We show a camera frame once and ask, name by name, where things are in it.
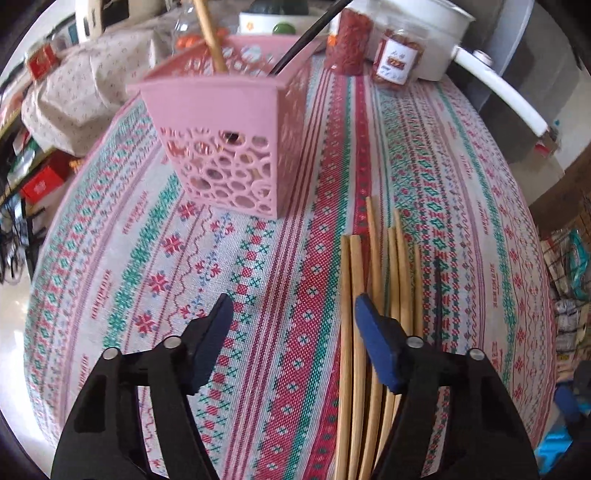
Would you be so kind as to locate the green plastic bag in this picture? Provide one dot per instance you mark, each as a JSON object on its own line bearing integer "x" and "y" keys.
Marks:
{"x": 25, "y": 154}

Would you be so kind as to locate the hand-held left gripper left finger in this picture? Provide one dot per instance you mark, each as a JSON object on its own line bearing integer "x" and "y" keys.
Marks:
{"x": 210, "y": 341}

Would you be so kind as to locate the large floral cloth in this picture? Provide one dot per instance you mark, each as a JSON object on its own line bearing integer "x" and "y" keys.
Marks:
{"x": 83, "y": 83}

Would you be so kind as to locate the clear jar with red label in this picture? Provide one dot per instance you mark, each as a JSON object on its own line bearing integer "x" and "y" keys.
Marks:
{"x": 41, "y": 60}

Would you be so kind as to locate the single bamboo chopstick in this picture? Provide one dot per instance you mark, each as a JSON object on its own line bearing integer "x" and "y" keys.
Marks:
{"x": 210, "y": 37}

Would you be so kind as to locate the clear jar with orange label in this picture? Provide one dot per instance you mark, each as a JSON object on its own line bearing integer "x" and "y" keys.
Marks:
{"x": 397, "y": 60}

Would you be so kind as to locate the black chopstick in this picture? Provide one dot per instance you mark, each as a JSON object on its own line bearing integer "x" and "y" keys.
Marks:
{"x": 309, "y": 34}

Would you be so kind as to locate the red cardboard box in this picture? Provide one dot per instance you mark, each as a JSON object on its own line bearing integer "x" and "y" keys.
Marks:
{"x": 44, "y": 184}

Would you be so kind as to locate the pink perforated plastic basket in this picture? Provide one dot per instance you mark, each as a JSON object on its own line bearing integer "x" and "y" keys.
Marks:
{"x": 221, "y": 106}

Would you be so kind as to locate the clear jar of red berries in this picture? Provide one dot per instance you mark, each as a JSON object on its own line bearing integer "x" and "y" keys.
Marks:
{"x": 348, "y": 41}

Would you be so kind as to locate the bundle of wooden chopsticks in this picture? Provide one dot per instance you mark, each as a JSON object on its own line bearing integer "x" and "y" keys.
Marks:
{"x": 355, "y": 415}

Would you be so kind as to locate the red green patterned tablecloth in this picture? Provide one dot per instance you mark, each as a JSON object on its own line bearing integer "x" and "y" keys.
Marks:
{"x": 277, "y": 277}

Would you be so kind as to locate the clear glass jar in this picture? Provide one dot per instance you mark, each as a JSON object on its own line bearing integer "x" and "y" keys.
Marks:
{"x": 184, "y": 23}

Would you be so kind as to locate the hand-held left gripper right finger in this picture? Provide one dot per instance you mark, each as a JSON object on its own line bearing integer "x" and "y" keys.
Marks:
{"x": 378, "y": 341}

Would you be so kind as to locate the white patterned bowl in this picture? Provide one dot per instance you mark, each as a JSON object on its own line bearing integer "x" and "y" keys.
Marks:
{"x": 258, "y": 23}

